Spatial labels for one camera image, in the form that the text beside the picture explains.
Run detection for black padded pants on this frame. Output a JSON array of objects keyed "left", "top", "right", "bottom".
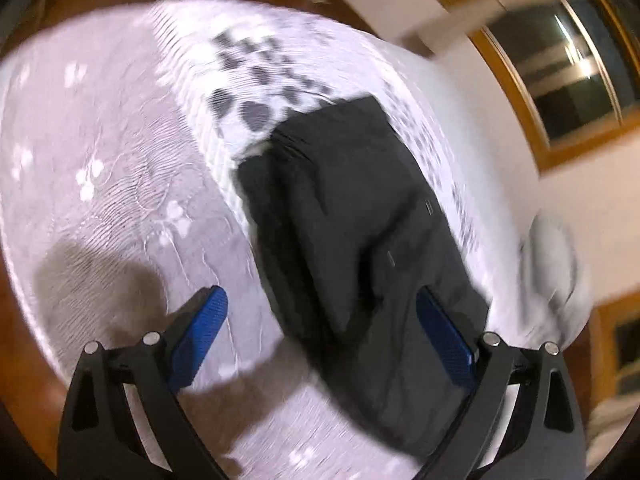
[{"left": 238, "top": 96, "right": 488, "bottom": 460}]

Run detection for wooden framed window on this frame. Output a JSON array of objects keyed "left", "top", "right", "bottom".
[{"left": 438, "top": 0, "right": 639, "bottom": 174}]

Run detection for bed with grey sheet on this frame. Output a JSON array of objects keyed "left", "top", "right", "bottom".
[{"left": 378, "top": 41, "right": 542, "bottom": 349}]

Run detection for lilac quilted bedspread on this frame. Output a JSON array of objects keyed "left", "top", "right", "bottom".
[{"left": 0, "top": 0, "right": 532, "bottom": 480}]

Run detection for grey folded duvet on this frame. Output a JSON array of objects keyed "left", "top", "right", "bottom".
[{"left": 518, "top": 211, "right": 594, "bottom": 350}]

